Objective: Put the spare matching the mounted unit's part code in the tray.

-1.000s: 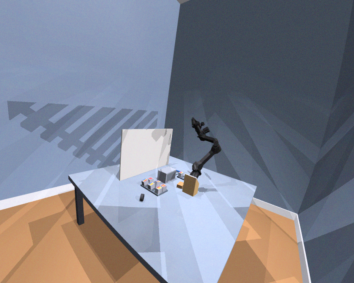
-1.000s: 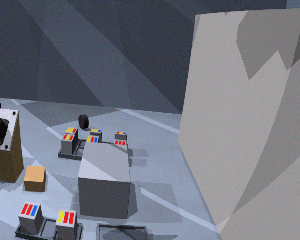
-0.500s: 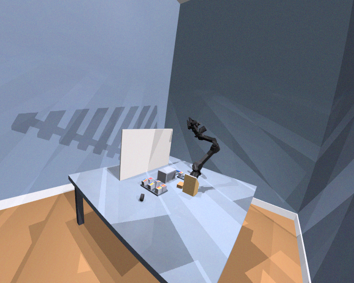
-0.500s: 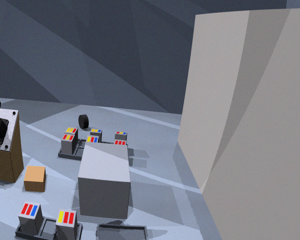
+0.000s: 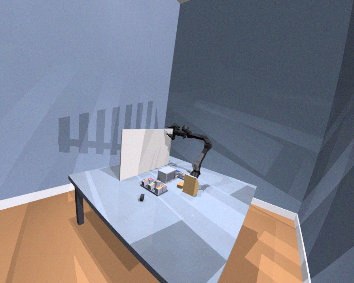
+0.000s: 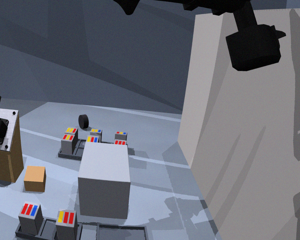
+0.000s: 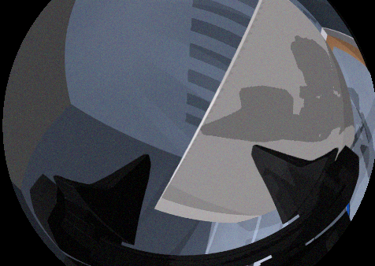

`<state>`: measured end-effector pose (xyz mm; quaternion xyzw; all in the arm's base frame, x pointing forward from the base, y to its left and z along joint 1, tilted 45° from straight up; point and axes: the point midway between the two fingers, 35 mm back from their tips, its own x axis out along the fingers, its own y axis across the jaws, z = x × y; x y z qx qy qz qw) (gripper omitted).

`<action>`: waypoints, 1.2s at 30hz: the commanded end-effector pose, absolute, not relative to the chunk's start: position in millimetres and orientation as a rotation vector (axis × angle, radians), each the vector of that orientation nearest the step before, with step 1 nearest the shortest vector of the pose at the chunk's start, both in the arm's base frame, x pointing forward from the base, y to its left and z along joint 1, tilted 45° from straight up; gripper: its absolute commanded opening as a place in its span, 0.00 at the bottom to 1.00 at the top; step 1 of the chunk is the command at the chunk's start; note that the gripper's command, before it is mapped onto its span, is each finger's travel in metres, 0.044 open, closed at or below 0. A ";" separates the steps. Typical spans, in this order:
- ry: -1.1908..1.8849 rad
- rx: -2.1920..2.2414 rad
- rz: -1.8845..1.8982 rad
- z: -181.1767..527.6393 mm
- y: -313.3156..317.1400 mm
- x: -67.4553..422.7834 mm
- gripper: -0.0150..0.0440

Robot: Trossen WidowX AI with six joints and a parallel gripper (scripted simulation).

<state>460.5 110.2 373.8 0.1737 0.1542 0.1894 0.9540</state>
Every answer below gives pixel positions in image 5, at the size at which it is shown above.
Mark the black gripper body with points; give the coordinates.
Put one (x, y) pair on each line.
(175, 131)

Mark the grey flat panel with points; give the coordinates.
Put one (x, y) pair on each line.
(143, 150)

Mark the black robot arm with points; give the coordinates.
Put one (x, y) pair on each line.
(197, 164)

